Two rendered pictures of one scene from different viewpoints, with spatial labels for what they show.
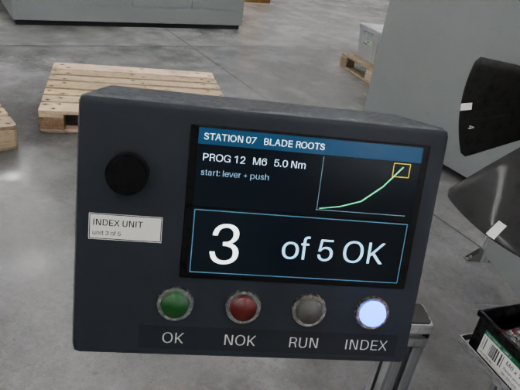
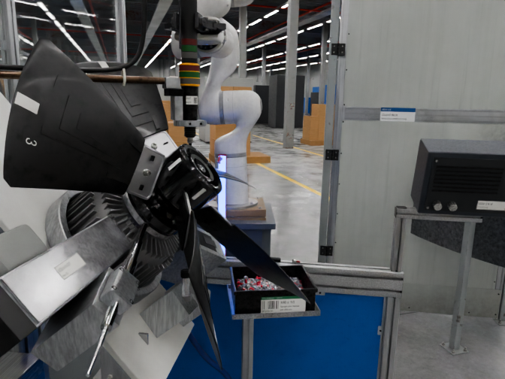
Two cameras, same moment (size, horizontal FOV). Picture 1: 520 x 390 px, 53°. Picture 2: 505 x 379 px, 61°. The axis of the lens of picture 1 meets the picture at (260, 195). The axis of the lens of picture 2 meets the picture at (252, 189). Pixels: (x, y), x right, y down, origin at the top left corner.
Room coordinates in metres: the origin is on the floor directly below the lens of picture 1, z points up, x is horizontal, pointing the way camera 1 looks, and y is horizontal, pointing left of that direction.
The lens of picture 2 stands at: (1.69, -0.23, 1.36)
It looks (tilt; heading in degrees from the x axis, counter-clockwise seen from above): 12 degrees down; 197
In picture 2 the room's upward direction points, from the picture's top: 1 degrees clockwise
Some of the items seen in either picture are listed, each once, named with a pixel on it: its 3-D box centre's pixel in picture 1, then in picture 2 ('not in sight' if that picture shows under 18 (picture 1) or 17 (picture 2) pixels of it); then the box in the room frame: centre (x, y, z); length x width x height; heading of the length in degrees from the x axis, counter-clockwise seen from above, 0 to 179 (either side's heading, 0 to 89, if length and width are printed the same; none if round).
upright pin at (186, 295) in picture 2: not in sight; (185, 284); (0.96, -0.59, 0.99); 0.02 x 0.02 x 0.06
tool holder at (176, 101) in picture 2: not in sight; (185, 102); (0.85, -0.64, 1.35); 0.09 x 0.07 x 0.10; 134
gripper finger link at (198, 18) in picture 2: not in sight; (206, 23); (0.82, -0.60, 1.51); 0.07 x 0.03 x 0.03; 9
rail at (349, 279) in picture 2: not in sight; (253, 272); (0.47, -0.59, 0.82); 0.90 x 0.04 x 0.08; 99
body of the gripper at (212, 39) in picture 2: not in sight; (201, 30); (0.74, -0.65, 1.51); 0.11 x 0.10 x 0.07; 9
